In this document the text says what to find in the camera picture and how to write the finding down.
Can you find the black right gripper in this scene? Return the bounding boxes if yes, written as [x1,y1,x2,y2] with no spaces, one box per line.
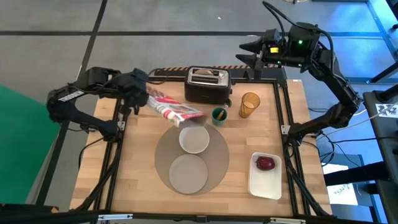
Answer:
[235,29,292,70]

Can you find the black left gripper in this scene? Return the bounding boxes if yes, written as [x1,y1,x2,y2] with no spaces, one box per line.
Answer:
[118,68,150,115]

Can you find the red white cereal box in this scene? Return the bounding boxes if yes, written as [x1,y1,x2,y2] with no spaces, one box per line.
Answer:
[145,86,208,128]

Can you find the amber drinking glass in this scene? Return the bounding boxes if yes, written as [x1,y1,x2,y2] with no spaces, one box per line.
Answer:
[238,91,261,119]

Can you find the green cup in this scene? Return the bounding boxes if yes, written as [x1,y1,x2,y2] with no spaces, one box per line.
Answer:
[211,107,228,126]

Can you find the red apple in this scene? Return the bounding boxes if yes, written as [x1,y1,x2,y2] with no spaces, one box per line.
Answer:
[255,156,276,172]

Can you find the white rectangular tray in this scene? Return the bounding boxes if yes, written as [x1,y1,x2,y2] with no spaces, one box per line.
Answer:
[248,152,283,200]

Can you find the black silver toaster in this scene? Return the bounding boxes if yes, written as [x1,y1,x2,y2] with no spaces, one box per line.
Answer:
[184,65,233,109]

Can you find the white bowl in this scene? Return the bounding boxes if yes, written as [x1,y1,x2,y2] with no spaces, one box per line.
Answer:
[178,124,210,154]

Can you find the grey plate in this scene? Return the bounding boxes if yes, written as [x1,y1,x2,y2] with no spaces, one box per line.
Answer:
[169,154,208,195]

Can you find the round grey placemat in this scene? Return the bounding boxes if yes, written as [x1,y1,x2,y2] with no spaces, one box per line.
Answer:
[154,121,230,196]

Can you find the green floor mat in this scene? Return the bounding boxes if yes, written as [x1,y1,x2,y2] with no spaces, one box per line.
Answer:
[0,84,62,205]

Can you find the white label with black marks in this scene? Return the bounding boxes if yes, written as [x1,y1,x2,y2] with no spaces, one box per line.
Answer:
[375,102,398,119]

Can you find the black metal bar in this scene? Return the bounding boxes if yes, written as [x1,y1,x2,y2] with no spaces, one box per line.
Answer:
[323,161,389,187]

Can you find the black cart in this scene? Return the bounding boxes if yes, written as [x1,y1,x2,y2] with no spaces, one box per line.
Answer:
[363,83,398,224]

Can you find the white paper note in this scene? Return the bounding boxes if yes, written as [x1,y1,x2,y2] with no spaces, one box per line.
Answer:
[326,183,359,206]

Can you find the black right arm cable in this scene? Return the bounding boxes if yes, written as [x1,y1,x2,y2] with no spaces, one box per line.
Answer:
[262,1,335,72]

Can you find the silver bracket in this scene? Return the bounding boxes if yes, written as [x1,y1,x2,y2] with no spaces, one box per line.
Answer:
[269,217,307,224]
[98,213,134,222]

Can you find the metal frame stand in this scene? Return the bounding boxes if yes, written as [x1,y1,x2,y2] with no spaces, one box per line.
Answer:
[312,0,398,85]

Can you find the black aluminium table frame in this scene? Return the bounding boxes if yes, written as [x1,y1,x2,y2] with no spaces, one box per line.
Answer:
[71,74,331,222]

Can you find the white cable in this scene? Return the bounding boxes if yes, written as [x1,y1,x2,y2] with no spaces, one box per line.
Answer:
[323,102,398,138]

